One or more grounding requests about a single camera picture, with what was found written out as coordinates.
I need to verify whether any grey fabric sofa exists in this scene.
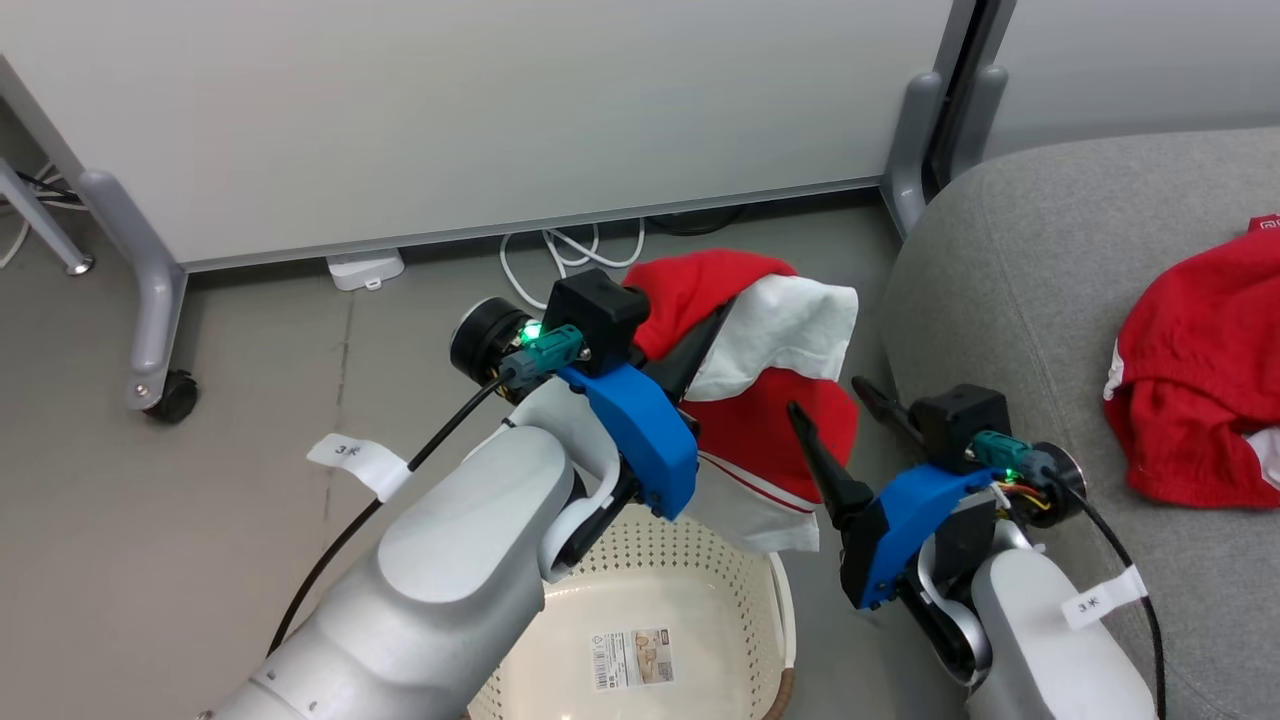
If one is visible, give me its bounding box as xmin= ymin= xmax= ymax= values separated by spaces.
xmin=879 ymin=126 xmax=1280 ymax=720

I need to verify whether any white right cable tag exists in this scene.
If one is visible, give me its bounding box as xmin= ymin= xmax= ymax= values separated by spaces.
xmin=1061 ymin=566 xmax=1150 ymax=632

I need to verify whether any large white partition panel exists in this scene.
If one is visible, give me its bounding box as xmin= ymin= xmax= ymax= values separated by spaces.
xmin=0 ymin=0 xmax=979 ymax=273

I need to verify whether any white left cable tag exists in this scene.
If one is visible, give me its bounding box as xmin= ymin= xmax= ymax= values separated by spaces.
xmin=306 ymin=432 xmax=412 ymax=503

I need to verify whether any narrow white partition panel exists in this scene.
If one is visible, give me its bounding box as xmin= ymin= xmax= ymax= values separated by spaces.
xmin=984 ymin=0 xmax=1280 ymax=162

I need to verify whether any white perforated laundry basket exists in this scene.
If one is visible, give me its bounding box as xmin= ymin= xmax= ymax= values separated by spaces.
xmin=464 ymin=503 xmax=799 ymax=720

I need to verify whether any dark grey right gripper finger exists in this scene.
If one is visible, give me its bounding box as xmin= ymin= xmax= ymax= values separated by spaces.
xmin=786 ymin=401 xmax=875 ymax=533
xmin=851 ymin=375 xmax=928 ymax=443

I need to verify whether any black caster wheel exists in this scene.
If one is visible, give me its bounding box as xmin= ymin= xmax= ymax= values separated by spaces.
xmin=144 ymin=369 xmax=200 ymax=425

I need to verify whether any thin black cable bundle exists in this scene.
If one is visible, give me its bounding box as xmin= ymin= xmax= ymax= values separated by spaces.
xmin=15 ymin=168 xmax=83 ymax=206

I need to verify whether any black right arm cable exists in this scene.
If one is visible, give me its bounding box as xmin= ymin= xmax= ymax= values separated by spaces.
xmin=1058 ymin=486 xmax=1169 ymax=720

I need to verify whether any white cable bundle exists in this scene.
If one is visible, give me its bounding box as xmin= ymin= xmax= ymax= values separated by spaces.
xmin=0 ymin=163 xmax=83 ymax=272

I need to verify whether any teal left camera connector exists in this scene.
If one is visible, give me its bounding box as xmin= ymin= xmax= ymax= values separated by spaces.
xmin=498 ymin=324 xmax=585 ymax=389

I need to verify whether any white power adapter box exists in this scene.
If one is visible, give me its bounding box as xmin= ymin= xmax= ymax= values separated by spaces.
xmin=325 ymin=248 xmax=407 ymax=293

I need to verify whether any red garment with white trim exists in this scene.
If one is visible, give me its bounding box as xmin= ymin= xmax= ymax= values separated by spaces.
xmin=1102 ymin=214 xmax=1280 ymax=512

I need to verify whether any basket product sticker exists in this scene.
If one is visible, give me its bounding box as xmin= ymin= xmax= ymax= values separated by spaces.
xmin=589 ymin=627 xmax=677 ymax=692

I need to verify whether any red and white striped-hem garment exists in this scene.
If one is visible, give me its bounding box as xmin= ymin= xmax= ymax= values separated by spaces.
xmin=621 ymin=247 xmax=862 ymax=557

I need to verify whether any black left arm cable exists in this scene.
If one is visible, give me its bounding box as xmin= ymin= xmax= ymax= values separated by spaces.
xmin=266 ymin=376 xmax=513 ymax=658

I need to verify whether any grey partition leg with caster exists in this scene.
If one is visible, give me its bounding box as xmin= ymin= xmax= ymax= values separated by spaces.
xmin=77 ymin=169 xmax=192 ymax=412

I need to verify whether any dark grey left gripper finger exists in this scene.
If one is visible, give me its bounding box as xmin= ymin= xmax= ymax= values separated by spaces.
xmin=648 ymin=298 xmax=738 ymax=405

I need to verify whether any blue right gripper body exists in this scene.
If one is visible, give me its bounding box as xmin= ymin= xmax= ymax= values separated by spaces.
xmin=838 ymin=462 xmax=1003 ymax=613

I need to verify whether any coiled white cable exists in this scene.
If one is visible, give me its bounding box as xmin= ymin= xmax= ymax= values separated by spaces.
xmin=499 ymin=217 xmax=647 ymax=312

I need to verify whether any teal right camera connector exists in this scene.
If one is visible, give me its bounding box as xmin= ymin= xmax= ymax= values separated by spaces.
xmin=971 ymin=431 xmax=1033 ymax=478

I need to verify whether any white cable tag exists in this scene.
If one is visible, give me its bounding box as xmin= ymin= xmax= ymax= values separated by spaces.
xmin=306 ymin=432 xmax=412 ymax=503
xmin=1061 ymin=566 xmax=1150 ymax=632

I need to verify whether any teal camera connector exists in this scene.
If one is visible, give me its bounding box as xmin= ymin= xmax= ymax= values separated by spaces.
xmin=498 ymin=324 xmax=585 ymax=389
xmin=971 ymin=431 xmax=1033 ymax=478

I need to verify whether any black floor cable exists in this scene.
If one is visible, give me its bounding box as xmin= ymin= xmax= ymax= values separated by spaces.
xmin=648 ymin=204 xmax=747 ymax=238

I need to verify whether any grey metal table leg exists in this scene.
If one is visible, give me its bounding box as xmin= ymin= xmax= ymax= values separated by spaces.
xmin=0 ymin=158 xmax=97 ymax=277

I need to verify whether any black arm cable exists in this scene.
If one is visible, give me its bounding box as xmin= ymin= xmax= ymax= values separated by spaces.
xmin=1058 ymin=486 xmax=1169 ymax=720
xmin=266 ymin=376 xmax=513 ymax=658

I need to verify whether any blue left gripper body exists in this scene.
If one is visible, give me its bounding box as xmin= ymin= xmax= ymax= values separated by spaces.
xmin=556 ymin=361 xmax=701 ymax=523

